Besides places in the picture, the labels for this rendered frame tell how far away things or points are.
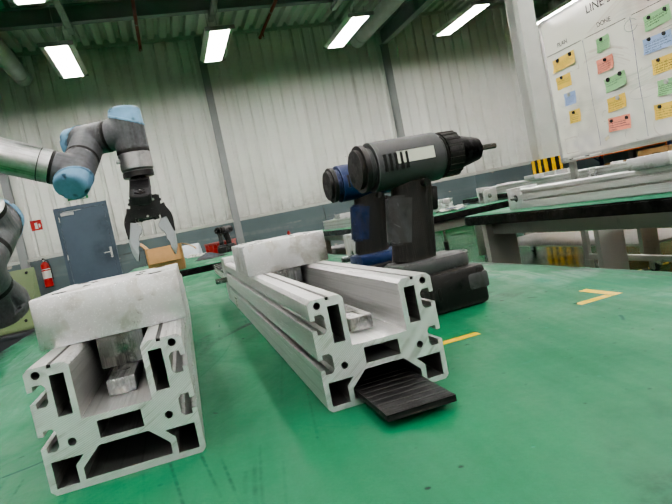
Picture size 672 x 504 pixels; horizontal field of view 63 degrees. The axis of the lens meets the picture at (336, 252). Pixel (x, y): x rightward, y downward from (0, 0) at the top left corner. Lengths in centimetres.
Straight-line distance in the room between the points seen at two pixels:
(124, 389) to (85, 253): 1178
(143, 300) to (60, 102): 1220
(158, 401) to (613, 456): 28
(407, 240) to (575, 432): 38
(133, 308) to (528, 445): 30
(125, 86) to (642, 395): 1238
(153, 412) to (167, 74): 1230
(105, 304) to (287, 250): 32
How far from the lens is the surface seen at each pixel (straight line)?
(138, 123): 140
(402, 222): 67
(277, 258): 72
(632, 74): 383
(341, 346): 41
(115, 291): 46
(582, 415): 36
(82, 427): 41
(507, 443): 34
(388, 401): 39
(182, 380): 40
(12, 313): 171
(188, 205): 1216
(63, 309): 47
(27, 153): 135
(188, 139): 1233
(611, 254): 317
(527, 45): 911
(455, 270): 68
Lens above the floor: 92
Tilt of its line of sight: 4 degrees down
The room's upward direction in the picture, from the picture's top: 11 degrees counter-clockwise
